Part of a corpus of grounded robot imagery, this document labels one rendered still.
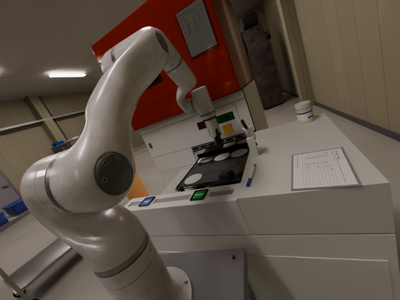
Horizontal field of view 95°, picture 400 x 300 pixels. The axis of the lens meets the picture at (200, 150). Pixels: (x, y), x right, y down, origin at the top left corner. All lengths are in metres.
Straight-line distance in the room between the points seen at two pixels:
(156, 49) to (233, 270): 0.60
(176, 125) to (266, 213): 0.87
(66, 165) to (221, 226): 0.51
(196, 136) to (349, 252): 0.93
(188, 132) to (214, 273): 0.89
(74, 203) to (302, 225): 0.55
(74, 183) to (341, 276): 0.73
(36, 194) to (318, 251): 0.69
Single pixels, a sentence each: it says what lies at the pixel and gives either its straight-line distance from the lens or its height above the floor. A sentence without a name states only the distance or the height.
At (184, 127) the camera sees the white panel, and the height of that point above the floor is 1.12.
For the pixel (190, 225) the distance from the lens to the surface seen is 0.73.
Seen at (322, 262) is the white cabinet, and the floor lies 0.72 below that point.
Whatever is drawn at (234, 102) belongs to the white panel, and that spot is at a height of 1.16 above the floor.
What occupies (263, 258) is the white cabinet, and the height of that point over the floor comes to 0.72.
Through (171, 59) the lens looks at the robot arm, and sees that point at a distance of 0.77.
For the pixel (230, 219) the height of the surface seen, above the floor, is 0.89.
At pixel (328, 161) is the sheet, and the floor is 0.97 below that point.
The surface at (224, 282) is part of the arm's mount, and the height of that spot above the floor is 0.86.
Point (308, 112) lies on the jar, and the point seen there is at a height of 1.01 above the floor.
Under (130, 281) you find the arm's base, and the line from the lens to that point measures 0.45.
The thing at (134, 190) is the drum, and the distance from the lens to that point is 3.21.
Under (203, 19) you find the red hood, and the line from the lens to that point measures 1.10.
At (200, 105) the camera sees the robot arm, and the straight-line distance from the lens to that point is 0.94.
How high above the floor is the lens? 1.29
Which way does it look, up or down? 16 degrees down
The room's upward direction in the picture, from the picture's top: 23 degrees counter-clockwise
